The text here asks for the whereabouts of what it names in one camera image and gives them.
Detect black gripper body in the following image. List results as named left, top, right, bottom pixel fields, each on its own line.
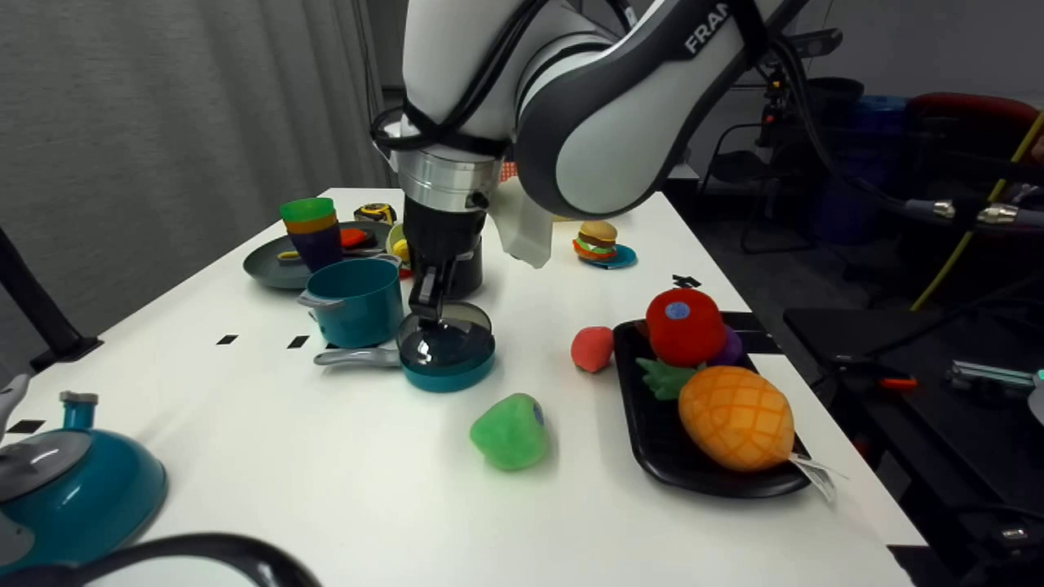
left=406, top=191, right=490, bottom=288

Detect clear lid grey handle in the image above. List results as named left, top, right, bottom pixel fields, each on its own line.
left=396, top=303, right=500, bottom=372

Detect light blue pot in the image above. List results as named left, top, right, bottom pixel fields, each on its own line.
left=298, top=254, right=409, bottom=352

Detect teal kettle grey lid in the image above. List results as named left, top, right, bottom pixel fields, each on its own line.
left=0, top=372, right=172, bottom=570

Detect light green small plate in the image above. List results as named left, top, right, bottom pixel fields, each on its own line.
left=383, top=218, right=416, bottom=266

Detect stacked coloured cups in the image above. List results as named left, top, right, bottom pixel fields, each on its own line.
left=276, top=194, right=347, bottom=275

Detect green plush pear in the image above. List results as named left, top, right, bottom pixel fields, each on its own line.
left=466, top=391, right=553, bottom=476

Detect toy burger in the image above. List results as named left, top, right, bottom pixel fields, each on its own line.
left=570, top=218, right=619, bottom=266

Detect small red plush fruit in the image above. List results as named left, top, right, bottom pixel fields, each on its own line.
left=568, top=323, right=616, bottom=377

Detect grey plate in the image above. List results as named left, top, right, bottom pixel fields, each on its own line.
left=240, top=222, right=384, bottom=292

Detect teal small plate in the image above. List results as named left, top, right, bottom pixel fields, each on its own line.
left=570, top=240, right=638, bottom=275

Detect red plush ball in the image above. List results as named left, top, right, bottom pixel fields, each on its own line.
left=643, top=288, right=729, bottom=370

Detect black tray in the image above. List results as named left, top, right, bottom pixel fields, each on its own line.
left=610, top=315, right=816, bottom=502

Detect purple plush fruit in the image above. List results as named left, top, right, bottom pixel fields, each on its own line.
left=707, top=323, right=749, bottom=370

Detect grey curtain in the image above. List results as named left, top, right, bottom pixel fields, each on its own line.
left=0, top=0, right=409, bottom=372

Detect orange plush fruit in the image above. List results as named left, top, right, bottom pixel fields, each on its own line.
left=633, top=356, right=799, bottom=473

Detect black stand leg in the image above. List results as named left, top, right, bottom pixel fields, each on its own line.
left=0, top=225, right=105, bottom=370

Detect white label tag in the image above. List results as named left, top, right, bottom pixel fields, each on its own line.
left=786, top=454, right=842, bottom=508

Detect teal pan grey handle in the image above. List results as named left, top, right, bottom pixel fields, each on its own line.
left=313, top=303, right=503, bottom=393

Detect black curved cable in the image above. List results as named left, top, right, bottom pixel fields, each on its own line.
left=0, top=527, right=327, bottom=587

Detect orange handled tool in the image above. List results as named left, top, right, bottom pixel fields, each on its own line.
left=842, top=362, right=923, bottom=398

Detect yellow cable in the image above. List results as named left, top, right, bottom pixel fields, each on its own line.
left=909, top=108, right=1044, bottom=315

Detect teal handled tool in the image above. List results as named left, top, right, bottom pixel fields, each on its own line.
left=943, top=356, right=1044, bottom=398

